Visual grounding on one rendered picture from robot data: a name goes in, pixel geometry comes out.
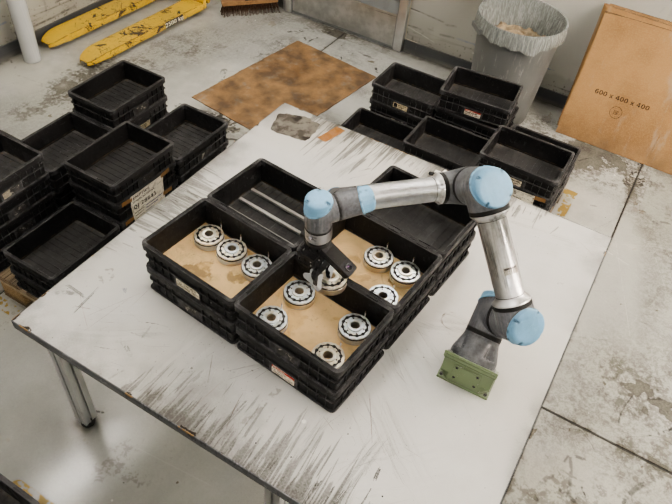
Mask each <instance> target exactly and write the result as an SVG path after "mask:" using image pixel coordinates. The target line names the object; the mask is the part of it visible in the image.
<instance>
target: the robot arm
mask: <svg viewBox="0 0 672 504"><path fill-rule="evenodd" d="M512 193H513V185H512V181H511V179H510V177H509V175H508V174H507V173H506V172H505V171H504V170H502V169H500V168H498V167H493V166H489V165H484V166H475V167H473V166H469V167H462V168H458V169H454V170H450V171H445V172H439V173H435V174H434V175H433V176H432V177H425V178H417V179H408V180H400V181H391V182H383V183H374V184H365V185H357V186H349V187H333V188H330V189H329V190H327V191H326V190H324V189H322V190H319V189H314V190H312V191H310V192H308V193H307V195H306V196H305V199H304V208H303V212H304V224H305V230H303V231H302V232H301V233H300V236H301V237H302V238H304V243H303V244H302V245H301V247H300V248H299V249H298V250H297V262H298V263H300V264H302V265H303V266H305V267H306V268H309V267H310V268H312V269H310V273H304V274H303V276H304V278H305V279H306V280H307V281H308V282H310V283H311V284H312V285H313V287H314V289H315V290H316V291H317V292H318V291H319V290H321V288H322V287H321V285H322V278H323V273H322V272H323V271H324V270H325V271H326V272H325V273H326V277H327V278H330V279H331V277H332V274H333V271H334V269H335V270H336V271H337V272H338V273H339V274H340V275H341V276H342V277H343V278H344V279H347V278H349V277H350V276H351V275H352V274H353V273H354V272H355V271H356V269H357V266H356V265H355V264H354V263H353V262H352V261H351V260H350V259H349V258H348V257H347V256H346V255H345V254H344V253H343V252H342V251H341V250H340V249H339V248H338V247H337V246H336V245H335V244H334V243H333V242H332V241H331V238H332V223H334V222H338V221H341V220H345V219H348V218H352V217H355V216H359V215H362V214H364V215H365V214H366V213H368V212H371V211H373V210H374V209H382V208H390V207H398V206H406V205H414V204H422V203H430V202H435V203H437V204H438V205H440V204H459V205H466V206H467V208H468V212H469V216H470V218H471V219H473V220H475V221H476V222H477V226H478V230H479V234H480V238H481V242H482V246H483V250H484V254H485V258H486V262H487V266H488V270H489V274H490V278H491V282H492V286H493V290H494V291H493V290H485V291H484V292H483V293H482V294H481V296H480V298H479V299H478V303H477V305H476V307H475V309H474V311H473V314H472V316H471V318H470V320H469V323H468V325H467V327H466V329H465V331H464V332H463V334H462V335H461V336H460V337H459V338H458V339H457V340H456V341H455V342H454V343H453V345H452V346H451V349H450V350H452V351H453V353H455V354H457V355H458V356H460V357H462V358H465V359H467V360H469V361H471V362H473V363H475V364H477V365H479V366H482V367H484V368H486V369H489V370H491V371H492V370H494V371H495V369H496V366H497V359H498V350H499V346H500V343H501V341H502V339H505V340H507V341H509V342H510V343H512V344H515V345H519V346H528V345H531V344H533V343H534V342H536V341H537V340H538V339H539V338H540V336H541V334H542V333H543V330H544V326H545V321H544V317H543V315H542V314H541V312H539V310H537V309H535V308H534V305H533V301H532V297H531V295H530V294H529V293H527V292H525V291H524V287H523V283H522V278H521V274H520V270H519V266H518V262H517V258H516V253H515V249H514V245H513V241H512V237H511V233H510V229H509V224H508V220H507V216H506V214H507V212H508V210H509V209H510V205H509V200H510V199H511V198H510V197H511V195H512ZM303 246H305V247H303ZM302 247H303V248H302ZM299 255H300V260H299Z"/></svg>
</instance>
